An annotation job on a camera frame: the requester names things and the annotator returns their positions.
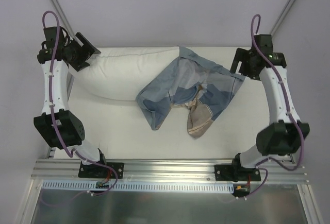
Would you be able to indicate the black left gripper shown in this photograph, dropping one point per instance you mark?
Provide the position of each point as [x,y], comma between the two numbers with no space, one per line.
[85,48]

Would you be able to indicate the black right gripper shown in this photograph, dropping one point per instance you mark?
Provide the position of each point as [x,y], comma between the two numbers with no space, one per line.
[236,61]

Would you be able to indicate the white pillow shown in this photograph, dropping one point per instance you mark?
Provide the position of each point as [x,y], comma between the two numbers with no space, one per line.
[121,73]

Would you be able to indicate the blue-grey pillowcase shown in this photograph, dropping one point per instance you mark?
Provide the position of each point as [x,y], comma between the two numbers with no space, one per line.
[202,86]

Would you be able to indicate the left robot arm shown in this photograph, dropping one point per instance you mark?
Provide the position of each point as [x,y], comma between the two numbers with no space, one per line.
[59,127]

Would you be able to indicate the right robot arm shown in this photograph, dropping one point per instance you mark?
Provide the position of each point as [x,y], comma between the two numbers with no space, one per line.
[282,141]

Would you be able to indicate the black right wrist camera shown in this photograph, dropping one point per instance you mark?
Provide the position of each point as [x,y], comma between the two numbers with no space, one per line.
[263,42]

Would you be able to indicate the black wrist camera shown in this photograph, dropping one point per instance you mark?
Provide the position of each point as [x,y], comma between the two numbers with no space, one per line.
[263,42]
[50,37]

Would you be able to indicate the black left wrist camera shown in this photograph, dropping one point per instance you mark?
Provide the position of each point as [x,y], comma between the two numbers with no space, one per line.
[50,37]

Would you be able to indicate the left rear frame post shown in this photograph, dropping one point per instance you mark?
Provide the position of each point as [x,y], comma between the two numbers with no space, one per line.
[56,5]

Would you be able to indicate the frame post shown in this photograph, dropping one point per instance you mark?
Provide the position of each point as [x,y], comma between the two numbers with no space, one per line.
[280,19]
[56,5]

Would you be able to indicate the right rear frame post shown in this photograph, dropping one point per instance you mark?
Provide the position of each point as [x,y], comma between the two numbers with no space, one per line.
[280,19]

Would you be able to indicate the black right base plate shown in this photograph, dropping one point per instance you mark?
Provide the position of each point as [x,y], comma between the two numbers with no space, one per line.
[235,173]

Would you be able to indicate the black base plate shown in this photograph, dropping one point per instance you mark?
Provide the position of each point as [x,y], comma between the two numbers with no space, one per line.
[235,173]
[96,172]

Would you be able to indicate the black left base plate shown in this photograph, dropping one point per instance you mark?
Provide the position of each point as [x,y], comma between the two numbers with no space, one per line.
[96,172]

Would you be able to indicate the aluminium front rail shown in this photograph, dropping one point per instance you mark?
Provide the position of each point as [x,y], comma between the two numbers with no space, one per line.
[200,171]

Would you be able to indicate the white slotted cable duct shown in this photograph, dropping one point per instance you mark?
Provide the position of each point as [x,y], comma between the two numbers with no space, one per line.
[125,186]

